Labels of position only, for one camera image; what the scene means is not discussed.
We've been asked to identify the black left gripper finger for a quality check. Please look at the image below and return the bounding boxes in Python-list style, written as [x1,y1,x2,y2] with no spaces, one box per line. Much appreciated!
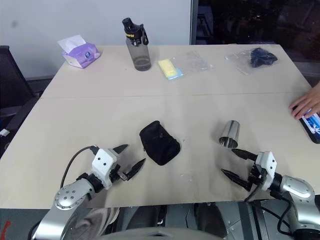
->
[112,143,129,155]
[121,157,147,181]

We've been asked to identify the purple tissue pack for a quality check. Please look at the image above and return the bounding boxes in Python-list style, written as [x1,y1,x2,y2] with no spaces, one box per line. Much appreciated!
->
[57,34,102,69]

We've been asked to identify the person's bare hand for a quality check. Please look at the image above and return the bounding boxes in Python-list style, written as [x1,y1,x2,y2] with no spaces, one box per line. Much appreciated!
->
[289,83,320,120]

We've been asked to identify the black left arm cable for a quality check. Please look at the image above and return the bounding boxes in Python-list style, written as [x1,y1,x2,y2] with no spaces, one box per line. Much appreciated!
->
[59,144,100,189]

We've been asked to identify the black office chair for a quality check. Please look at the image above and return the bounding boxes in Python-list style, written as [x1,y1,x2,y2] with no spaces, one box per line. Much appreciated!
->
[0,45,41,131]

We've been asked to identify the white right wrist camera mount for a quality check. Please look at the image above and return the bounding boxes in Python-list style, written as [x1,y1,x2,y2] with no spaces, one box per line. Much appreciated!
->
[254,150,278,192]

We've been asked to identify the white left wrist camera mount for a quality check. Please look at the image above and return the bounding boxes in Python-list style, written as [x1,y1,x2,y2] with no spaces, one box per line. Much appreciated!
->
[91,148,119,190]

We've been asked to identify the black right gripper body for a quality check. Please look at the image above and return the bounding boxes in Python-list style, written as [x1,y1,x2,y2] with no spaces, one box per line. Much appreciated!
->
[245,155,266,193]

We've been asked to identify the black crumpled fabric pouch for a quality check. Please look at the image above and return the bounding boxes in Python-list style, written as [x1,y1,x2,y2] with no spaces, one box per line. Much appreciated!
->
[249,47,279,69]

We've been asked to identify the shiny steel cup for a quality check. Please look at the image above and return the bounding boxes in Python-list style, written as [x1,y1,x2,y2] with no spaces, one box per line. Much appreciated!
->
[218,120,243,149]

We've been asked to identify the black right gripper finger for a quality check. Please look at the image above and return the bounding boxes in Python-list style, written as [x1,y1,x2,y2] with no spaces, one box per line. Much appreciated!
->
[231,148,259,161]
[220,168,253,192]

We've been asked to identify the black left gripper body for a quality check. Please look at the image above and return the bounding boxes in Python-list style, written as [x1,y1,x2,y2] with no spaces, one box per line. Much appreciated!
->
[109,149,128,184]

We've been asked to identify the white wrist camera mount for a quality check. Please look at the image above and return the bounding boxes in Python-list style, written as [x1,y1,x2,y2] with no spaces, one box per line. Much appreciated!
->
[254,150,278,192]
[91,148,119,190]

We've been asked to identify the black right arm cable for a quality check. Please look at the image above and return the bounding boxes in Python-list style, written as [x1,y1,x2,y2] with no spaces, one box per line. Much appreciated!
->
[244,184,292,232]

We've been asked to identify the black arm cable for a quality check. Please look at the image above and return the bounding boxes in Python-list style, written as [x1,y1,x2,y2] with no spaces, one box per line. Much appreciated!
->
[244,184,292,232]
[59,144,100,189]

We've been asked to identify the empty clear plastic bag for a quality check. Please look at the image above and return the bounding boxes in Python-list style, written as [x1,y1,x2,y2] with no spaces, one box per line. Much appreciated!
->
[173,50,214,74]

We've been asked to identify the dark rounded robot body shapes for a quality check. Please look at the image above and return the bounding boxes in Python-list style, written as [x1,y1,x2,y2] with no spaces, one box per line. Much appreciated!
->
[99,202,226,240]

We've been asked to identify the grey water bottle black lid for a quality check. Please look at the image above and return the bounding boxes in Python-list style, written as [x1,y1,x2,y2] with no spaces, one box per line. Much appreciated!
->
[121,16,152,72]

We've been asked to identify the yellow sponge blue pack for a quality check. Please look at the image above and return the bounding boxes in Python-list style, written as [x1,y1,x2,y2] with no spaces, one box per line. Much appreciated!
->
[157,58,185,81]

